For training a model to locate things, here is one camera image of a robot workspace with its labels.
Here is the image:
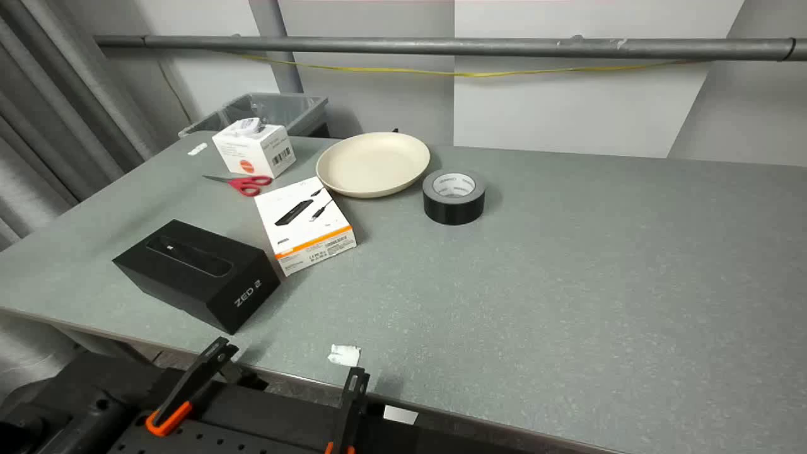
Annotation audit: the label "large black orange bar clamp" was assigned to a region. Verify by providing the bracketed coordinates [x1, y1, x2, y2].
[143, 335, 241, 441]

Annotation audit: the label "black ZED 2 box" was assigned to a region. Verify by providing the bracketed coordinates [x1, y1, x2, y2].
[110, 218, 285, 338]

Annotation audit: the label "white label sticker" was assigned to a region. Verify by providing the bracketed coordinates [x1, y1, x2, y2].
[380, 405, 420, 430]

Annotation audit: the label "grey curtain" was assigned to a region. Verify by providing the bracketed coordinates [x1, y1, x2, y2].
[0, 0, 152, 248]

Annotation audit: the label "grey plastic bin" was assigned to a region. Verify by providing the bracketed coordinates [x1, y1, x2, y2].
[177, 92, 332, 142]

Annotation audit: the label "grey vertical post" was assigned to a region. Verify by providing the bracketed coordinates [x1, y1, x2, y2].
[246, 0, 305, 97]

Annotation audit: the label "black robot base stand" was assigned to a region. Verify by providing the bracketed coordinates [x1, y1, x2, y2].
[0, 347, 595, 454]

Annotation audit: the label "cream round plate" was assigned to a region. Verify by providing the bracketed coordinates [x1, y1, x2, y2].
[313, 130, 434, 201]

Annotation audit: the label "white wall panel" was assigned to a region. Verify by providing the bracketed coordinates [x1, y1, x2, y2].
[450, 0, 746, 161]

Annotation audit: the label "red handled scissors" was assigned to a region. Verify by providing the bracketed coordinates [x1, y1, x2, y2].
[202, 171, 276, 199]

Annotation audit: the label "grey metal horizontal rail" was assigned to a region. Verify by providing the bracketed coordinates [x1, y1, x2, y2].
[92, 34, 807, 63]

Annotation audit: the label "black tape roll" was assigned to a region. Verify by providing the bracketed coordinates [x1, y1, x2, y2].
[420, 166, 488, 228]

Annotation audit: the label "white and orange flat box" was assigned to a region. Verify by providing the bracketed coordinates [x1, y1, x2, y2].
[251, 174, 357, 280]

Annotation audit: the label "small black orange bar clamp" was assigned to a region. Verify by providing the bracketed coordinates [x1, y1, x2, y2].
[326, 367, 374, 454]

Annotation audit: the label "white cube cardboard box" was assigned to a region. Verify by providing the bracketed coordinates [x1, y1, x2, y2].
[210, 117, 298, 179]

